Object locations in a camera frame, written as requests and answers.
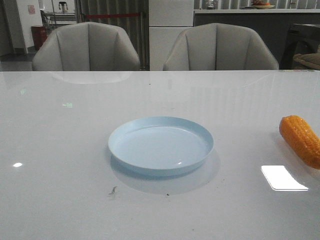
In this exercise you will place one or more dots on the orange corn cob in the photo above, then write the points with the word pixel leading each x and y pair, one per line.
pixel 301 138

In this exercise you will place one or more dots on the light blue round plate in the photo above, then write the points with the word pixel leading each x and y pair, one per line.
pixel 161 146

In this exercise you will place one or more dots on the white cabinet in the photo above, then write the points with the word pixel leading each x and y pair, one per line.
pixel 167 19

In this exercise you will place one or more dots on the metal cart with kettle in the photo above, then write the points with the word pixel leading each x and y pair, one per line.
pixel 57 13

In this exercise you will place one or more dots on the tan cushion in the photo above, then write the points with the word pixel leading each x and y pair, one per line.
pixel 309 61

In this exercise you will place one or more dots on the fruit bowl on counter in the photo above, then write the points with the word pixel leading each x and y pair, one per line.
pixel 262 4

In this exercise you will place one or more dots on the beige upholstered chair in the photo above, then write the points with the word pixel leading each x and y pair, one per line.
pixel 87 46
pixel 219 47

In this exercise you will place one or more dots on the left beige upholstered chair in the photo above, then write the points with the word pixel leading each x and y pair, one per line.
pixel 87 46

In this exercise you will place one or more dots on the red bin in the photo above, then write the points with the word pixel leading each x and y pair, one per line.
pixel 39 36

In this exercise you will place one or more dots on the right beige upholstered chair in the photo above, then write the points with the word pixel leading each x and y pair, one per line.
pixel 219 47

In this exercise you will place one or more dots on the dark grey counter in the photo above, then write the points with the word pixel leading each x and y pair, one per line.
pixel 271 24

